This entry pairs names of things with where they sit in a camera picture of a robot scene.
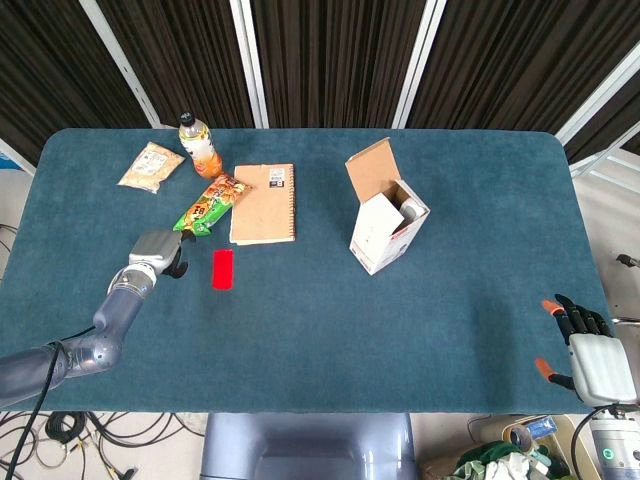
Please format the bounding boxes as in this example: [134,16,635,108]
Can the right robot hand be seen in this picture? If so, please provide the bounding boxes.
[535,293,639,405]

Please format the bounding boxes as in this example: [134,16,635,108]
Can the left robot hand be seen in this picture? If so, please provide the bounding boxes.
[128,229,197,279]

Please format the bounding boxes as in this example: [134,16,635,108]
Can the small red block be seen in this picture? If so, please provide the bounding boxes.
[211,249,235,291]

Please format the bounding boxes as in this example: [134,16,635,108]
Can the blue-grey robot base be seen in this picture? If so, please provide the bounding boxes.
[199,412,419,480]

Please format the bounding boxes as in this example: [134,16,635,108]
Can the green orange snack bag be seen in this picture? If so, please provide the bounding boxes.
[172,172,252,239]

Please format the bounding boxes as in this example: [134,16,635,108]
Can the beige grain packet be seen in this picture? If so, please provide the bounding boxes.
[116,141,186,195]

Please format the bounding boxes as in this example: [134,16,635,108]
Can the cardboard bin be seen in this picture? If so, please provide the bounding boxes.
[419,414,599,480]

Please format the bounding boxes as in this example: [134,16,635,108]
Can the orange drink bottle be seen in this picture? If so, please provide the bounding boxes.
[178,111,224,180]

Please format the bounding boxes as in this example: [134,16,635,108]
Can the brown kraft spiral notebook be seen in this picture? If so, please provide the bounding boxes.
[228,162,297,247]

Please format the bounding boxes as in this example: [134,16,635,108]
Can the green cloth pile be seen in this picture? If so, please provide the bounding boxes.
[453,439,571,480]

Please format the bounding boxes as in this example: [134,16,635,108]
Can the blue table mat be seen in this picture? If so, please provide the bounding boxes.
[0,127,622,415]

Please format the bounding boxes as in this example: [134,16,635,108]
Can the open white cardboard box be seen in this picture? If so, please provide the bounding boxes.
[344,137,432,276]

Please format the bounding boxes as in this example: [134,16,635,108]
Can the white object inside box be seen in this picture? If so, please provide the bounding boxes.
[399,197,425,222]

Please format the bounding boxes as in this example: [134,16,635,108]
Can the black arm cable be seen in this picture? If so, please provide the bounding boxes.
[0,325,96,480]

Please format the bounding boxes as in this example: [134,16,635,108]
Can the tangled floor cables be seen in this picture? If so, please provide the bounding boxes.
[0,410,206,480]

